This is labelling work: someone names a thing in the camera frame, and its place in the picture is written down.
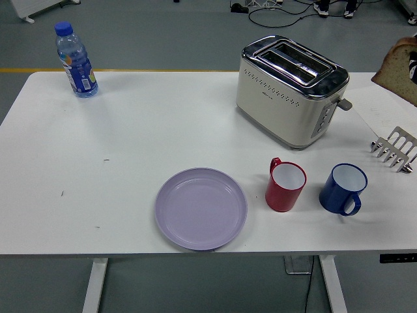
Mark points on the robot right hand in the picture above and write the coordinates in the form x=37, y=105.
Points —
x=413, y=65

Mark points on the slice of bread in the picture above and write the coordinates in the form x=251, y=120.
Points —
x=392, y=71

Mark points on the cream and chrome toaster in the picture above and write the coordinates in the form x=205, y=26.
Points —
x=277, y=107

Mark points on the lilac round plate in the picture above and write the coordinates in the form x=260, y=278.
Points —
x=200, y=208

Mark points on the white caster foot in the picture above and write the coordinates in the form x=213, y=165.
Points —
x=413, y=20

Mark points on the white paper sheet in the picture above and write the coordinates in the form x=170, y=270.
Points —
x=371, y=111

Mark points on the person's shoe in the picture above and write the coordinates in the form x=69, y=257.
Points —
x=322, y=10
x=349, y=13

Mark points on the silver metal toast rack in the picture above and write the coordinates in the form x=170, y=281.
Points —
x=395, y=153

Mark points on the blue mug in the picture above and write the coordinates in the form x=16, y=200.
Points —
x=332, y=195

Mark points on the red mug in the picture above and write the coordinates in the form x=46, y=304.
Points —
x=280, y=199

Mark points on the black table control panel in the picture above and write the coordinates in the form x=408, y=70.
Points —
x=397, y=258

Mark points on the white table leg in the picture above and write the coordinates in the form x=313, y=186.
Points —
x=332, y=287
x=94, y=287

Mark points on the clear bottle with blue cap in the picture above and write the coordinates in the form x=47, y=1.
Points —
x=78, y=71

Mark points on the white floor heater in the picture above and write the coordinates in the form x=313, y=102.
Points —
x=36, y=6

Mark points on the clear bracket under table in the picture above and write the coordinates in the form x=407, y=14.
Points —
x=296, y=265

